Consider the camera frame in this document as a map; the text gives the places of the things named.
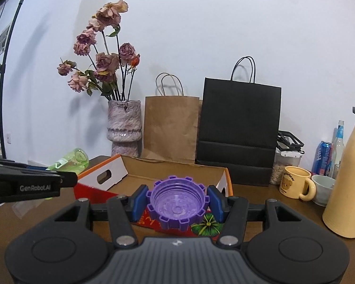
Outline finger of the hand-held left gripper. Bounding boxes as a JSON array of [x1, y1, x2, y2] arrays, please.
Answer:
[[0, 158, 48, 172], [59, 172, 79, 188]]

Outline clear plastic bottle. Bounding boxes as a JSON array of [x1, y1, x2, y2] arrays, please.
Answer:
[[331, 120, 345, 178]]

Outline mottled pink ceramic vase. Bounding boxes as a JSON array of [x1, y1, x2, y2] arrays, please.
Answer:
[[107, 100, 143, 157]]

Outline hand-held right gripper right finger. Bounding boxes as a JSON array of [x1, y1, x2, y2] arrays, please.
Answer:
[[207, 185, 302, 248]]

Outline orange and red cardboard box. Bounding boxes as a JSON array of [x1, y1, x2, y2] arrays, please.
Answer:
[[74, 154, 234, 238]]

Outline purple gear-shaped lid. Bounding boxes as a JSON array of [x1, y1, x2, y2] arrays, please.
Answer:
[[146, 175, 211, 231]]

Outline black light stand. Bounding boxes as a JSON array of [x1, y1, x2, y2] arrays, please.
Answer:
[[0, 0, 45, 160]]

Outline dried pink roses bouquet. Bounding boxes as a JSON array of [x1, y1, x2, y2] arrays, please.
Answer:
[[57, 0, 141, 101]]

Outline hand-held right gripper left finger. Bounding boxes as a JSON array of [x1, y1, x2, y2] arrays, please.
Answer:
[[54, 185, 149, 248]]

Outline clear container with black lid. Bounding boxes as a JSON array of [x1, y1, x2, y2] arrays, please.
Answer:
[[269, 130, 305, 186]]

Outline cream thermos jug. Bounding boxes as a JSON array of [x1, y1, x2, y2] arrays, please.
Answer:
[[322, 99, 355, 239]]

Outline brown paper bag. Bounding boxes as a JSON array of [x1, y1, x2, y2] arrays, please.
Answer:
[[144, 73, 202, 164]]

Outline blue soda can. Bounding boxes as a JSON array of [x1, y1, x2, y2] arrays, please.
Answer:
[[312, 141, 333, 177]]

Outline small white cup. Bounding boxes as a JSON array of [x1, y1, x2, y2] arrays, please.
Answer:
[[311, 174, 337, 207]]

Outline yellow bear mug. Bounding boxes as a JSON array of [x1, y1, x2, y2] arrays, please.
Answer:
[[279, 166, 317, 200]]

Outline framed wall picture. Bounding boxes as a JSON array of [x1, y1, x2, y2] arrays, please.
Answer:
[[0, 23, 12, 59]]

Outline black paper bag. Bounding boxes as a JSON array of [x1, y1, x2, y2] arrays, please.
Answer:
[[195, 56, 282, 187]]

